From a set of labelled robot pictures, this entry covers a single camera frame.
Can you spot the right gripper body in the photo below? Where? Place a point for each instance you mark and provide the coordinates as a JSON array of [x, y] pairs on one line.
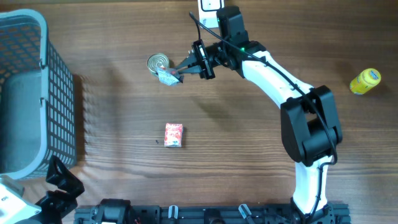
[[204, 61]]

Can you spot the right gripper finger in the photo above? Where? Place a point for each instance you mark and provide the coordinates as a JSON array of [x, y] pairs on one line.
[[189, 60], [190, 70]]

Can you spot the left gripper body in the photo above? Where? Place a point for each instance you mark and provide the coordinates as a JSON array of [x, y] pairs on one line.
[[55, 206]]

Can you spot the black red snack wrapper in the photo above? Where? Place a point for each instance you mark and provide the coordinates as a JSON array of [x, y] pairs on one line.
[[169, 76]]

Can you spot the green labelled round container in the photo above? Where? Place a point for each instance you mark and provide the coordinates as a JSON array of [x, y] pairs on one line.
[[157, 60]]

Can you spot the red white small carton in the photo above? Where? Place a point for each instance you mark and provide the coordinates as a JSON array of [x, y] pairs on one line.
[[173, 135]]

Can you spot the yellow lidded small bottle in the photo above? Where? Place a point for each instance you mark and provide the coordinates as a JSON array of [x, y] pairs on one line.
[[365, 81]]

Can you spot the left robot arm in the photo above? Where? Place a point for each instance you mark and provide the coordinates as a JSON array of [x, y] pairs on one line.
[[108, 211]]

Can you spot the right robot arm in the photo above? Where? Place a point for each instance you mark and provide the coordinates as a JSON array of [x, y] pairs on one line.
[[310, 128]]

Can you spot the white barcode scanner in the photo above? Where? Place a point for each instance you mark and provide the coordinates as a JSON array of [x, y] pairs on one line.
[[207, 12]]

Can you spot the grey plastic mesh basket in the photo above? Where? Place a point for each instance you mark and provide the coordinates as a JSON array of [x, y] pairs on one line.
[[37, 98]]

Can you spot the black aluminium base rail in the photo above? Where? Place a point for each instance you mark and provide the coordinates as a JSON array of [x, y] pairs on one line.
[[267, 214]]

